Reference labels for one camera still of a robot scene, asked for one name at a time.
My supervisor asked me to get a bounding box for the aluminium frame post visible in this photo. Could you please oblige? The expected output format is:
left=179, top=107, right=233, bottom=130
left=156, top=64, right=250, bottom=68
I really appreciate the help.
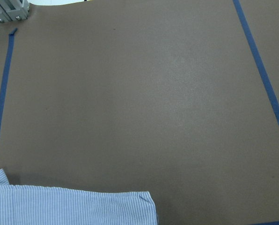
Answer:
left=0, top=0, right=30, bottom=23

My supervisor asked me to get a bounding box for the light blue striped shirt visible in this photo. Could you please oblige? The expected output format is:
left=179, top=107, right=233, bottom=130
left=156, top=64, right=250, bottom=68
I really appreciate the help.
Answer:
left=0, top=169, right=158, bottom=225

